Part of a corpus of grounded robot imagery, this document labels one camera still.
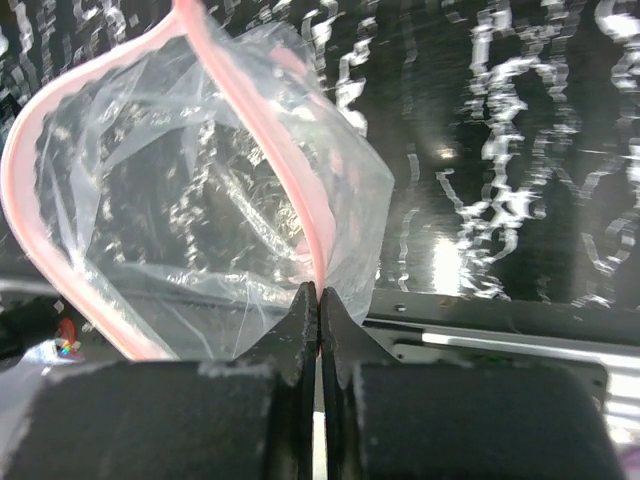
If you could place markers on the clear zip top bag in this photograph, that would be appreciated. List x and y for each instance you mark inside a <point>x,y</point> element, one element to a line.
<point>179,185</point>

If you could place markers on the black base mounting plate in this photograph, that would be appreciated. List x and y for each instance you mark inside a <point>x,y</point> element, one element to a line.
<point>609,337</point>

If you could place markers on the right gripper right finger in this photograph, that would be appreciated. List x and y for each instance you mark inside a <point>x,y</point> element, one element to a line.
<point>463,413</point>

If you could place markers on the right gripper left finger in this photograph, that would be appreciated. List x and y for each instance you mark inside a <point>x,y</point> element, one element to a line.
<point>251,418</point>

